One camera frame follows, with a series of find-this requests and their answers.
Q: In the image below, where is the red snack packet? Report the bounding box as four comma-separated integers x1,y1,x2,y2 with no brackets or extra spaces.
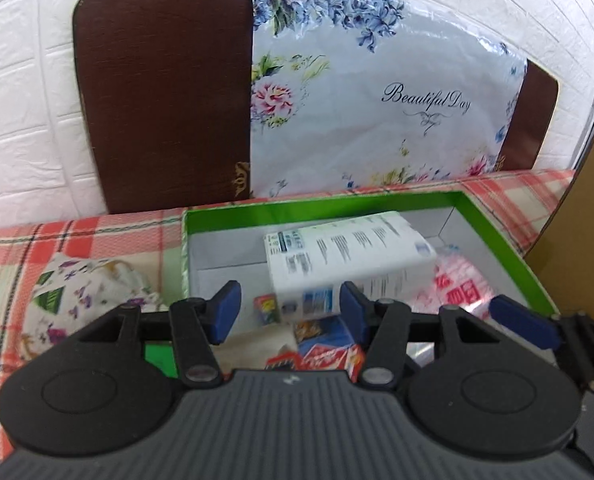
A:
265,316,365,382

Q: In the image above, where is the white printed carton box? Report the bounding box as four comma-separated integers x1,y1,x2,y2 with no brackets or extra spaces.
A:
263,211,437,323

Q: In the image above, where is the dark brown headboard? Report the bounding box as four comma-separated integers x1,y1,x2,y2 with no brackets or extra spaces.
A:
73,0,559,214

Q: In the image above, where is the floral fabric pouch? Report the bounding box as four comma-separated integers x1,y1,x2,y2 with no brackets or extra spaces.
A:
20,252,166,361

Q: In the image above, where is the white red printed plastic bag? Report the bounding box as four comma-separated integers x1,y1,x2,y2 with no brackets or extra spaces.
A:
408,246,495,320

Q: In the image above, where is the small colourful cube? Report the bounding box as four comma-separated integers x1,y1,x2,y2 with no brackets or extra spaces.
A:
254,294,281,325

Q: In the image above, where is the floral plastic bedding bag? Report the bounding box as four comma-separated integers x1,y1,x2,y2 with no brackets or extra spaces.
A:
250,0,527,197

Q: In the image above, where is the brown cardboard box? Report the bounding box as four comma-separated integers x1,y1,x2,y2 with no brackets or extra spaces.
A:
526,140,594,318

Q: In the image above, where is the red plaid bed sheet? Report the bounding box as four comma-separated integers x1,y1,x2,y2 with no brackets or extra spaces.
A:
0,169,574,462

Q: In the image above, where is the green cardboard box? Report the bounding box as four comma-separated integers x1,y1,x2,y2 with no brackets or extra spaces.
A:
144,190,560,378

